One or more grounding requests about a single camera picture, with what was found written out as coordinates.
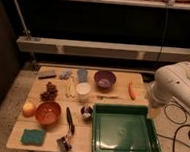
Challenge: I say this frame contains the small grey towel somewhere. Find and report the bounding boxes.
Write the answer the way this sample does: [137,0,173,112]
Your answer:
[59,69,72,80]

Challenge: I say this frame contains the wooden shelf beam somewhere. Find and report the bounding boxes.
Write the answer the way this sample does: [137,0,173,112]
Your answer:
[17,37,190,63]

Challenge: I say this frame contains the green sponge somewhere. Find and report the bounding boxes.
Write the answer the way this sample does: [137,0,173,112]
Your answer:
[20,129,45,146]

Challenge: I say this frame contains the metal diagonal pole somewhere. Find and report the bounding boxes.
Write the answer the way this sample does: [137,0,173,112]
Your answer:
[13,0,39,70]

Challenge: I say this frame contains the blue-grey cup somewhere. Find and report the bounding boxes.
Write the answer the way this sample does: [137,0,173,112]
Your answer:
[77,68,88,83]

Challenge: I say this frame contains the white cup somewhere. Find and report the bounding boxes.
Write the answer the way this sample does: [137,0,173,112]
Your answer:
[76,82,91,102]

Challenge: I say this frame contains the orange fruit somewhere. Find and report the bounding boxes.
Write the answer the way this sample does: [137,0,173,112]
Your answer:
[22,102,36,117]

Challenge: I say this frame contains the purple bowl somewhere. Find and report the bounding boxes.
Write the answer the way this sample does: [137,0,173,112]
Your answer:
[94,70,116,89]

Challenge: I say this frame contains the orange-red bowl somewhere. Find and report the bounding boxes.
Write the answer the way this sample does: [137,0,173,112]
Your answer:
[35,101,61,126]

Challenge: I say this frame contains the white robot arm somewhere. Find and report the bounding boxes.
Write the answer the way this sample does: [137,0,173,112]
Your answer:
[148,61,190,109]

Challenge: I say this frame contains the thin metal utensil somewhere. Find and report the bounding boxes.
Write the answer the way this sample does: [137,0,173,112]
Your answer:
[97,95,120,99]

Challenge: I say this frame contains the green plastic tray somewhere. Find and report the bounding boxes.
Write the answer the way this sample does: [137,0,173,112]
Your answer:
[91,103,161,152]

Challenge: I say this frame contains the small metal cup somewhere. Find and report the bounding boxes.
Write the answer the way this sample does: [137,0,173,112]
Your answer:
[80,106,93,120]

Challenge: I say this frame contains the black floor cables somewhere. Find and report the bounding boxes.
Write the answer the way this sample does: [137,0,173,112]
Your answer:
[155,99,190,152]

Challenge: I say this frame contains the black handled brush tool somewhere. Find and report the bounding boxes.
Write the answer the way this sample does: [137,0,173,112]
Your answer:
[66,107,75,135]

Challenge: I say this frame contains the orange carrot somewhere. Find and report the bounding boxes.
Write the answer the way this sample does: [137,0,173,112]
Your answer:
[128,82,136,100]

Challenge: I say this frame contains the pine cone cluster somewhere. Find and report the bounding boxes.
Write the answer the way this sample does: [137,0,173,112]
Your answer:
[40,82,58,101]

